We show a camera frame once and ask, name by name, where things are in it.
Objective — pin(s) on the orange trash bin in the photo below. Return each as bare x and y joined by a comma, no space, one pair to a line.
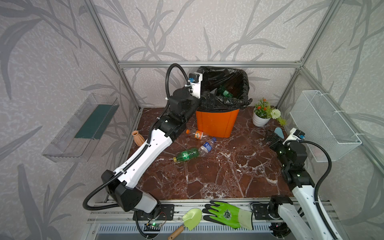
218,125

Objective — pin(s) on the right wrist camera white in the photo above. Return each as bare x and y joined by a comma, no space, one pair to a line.
295,135

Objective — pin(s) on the small green soda bottle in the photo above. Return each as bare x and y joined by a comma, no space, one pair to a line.
224,92

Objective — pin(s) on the blue label bottle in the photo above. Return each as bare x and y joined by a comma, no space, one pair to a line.
207,147

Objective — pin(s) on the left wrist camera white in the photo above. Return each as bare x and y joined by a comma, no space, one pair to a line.
194,84

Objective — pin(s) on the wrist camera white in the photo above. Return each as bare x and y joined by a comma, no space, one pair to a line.
194,84
295,135

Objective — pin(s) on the light green garden trowel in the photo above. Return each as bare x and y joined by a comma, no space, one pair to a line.
190,220

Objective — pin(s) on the black bin liner bag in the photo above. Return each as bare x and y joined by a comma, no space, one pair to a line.
234,80

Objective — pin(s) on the orange cap bottle near bin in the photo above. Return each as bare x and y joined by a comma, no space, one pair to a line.
199,135

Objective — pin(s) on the light blue garden trowel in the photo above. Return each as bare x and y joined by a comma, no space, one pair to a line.
279,132

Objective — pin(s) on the clear acrylic wall shelf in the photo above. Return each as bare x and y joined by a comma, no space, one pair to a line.
78,139

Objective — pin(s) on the small circuit board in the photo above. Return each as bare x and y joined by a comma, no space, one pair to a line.
153,227

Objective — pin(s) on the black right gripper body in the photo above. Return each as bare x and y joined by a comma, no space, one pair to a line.
274,139

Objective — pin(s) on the white pot with flowers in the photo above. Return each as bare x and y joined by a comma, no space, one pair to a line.
263,112

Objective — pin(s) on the white wire mesh basket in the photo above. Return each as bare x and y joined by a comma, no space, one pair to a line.
323,124

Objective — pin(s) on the green work glove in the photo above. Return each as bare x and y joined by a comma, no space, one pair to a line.
226,214

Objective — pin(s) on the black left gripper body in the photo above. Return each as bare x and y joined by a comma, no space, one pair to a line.
205,98

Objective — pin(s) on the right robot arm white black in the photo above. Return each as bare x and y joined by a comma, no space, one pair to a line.
292,154

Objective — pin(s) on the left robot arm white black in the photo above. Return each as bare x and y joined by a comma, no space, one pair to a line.
121,183

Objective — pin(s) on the peach ceramic vase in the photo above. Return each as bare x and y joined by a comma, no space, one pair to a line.
138,138

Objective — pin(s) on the dark green Sprite bottle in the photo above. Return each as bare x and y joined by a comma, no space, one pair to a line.
187,155

